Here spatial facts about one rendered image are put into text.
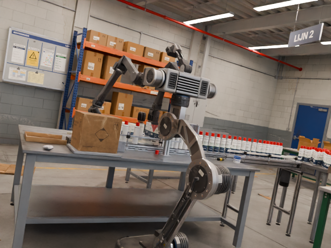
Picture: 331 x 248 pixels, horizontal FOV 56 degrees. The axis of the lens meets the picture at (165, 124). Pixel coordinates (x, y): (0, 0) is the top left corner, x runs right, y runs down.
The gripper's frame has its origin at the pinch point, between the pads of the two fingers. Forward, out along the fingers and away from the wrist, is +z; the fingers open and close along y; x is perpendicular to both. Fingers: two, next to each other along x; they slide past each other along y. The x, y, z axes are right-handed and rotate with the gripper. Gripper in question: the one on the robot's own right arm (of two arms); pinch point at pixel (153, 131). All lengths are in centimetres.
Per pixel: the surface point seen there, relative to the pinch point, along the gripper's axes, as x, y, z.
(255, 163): 13, -128, 21
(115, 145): 48, 52, 9
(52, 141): 19, 94, 16
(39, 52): -411, 81, -78
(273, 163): 14, -153, 19
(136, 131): 8.7, 21.1, 0.9
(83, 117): 49, 80, -10
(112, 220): 21, 35, 81
